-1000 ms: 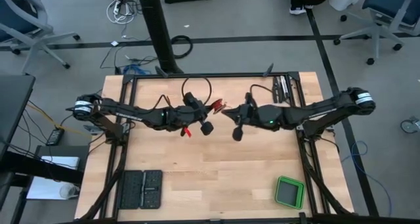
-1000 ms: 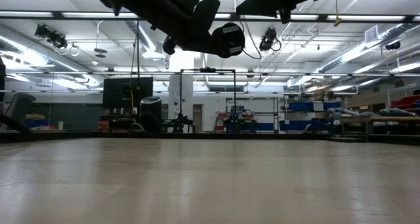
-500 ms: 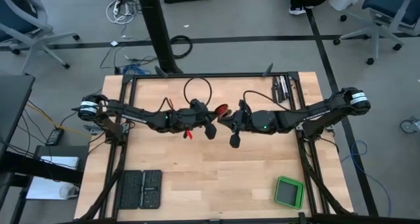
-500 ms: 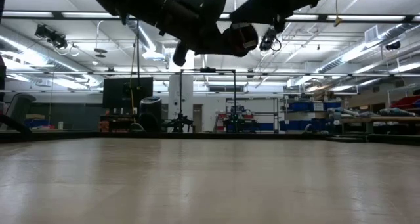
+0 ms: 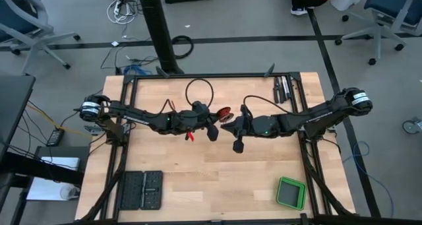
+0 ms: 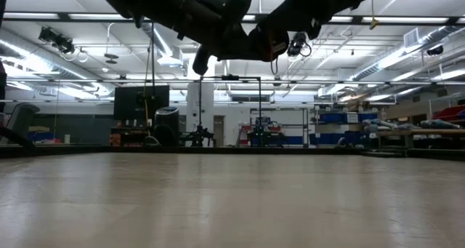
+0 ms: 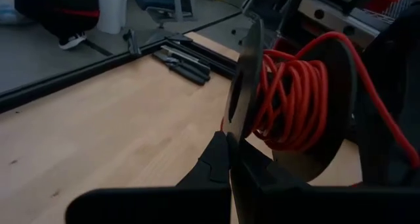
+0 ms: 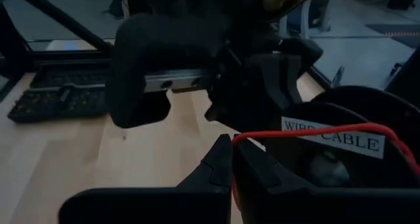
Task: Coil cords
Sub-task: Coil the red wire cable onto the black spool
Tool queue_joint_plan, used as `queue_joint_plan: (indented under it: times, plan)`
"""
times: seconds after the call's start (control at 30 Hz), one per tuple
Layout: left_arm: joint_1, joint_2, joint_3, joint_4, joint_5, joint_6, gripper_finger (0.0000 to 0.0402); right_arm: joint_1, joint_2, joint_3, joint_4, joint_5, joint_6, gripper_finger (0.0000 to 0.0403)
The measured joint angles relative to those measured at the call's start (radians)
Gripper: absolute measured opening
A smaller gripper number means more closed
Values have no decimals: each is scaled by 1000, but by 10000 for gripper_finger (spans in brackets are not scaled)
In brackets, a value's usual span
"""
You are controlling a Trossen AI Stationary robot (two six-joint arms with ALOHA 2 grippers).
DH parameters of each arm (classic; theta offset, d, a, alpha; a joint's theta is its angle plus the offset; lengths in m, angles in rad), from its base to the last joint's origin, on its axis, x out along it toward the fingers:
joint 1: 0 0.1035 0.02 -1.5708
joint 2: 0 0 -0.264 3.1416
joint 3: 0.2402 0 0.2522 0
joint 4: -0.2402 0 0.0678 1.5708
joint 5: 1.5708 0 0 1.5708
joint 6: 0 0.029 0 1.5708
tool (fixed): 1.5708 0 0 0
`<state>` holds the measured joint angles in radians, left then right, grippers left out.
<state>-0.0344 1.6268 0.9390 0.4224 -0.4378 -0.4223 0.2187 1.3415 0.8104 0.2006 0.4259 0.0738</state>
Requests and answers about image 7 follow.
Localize black handled pliers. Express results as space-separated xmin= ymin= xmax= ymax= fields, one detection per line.
xmin=152 ymin=49 xmax=211 ymax=86

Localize thin red cord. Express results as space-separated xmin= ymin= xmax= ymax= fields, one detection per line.
xmin=219 ymin=31 xmax=420 ymax=171

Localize white bin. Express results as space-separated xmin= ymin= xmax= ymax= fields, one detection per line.
xmin=93 ymin=0 xmax=129 ymax=35

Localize white blue office chair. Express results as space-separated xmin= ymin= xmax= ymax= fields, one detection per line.
xmin=133 ymin=0 xmax=198 ymax=30

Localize black aluminium rig frame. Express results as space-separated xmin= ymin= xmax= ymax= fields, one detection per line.
xmin=0 ymin=28 xmax=240 ymax=114

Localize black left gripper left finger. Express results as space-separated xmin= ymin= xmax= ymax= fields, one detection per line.
xmin=64 ymin=131 xmax=232 ymax=224

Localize small cord spool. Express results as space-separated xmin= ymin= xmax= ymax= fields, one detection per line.
xmin=222 ymin=18 xmax=359 ymax=183

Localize grey metal shelf rail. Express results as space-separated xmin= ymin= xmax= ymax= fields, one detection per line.
xmin=297 ymin=0 xmax=394 ymax=50

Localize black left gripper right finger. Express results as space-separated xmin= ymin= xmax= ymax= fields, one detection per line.
xmin=229 ymin=134 xmax=420 ymax=224

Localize person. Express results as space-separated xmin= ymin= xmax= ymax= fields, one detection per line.
xmin=13 ymin=0 xmax=101 ymax=51

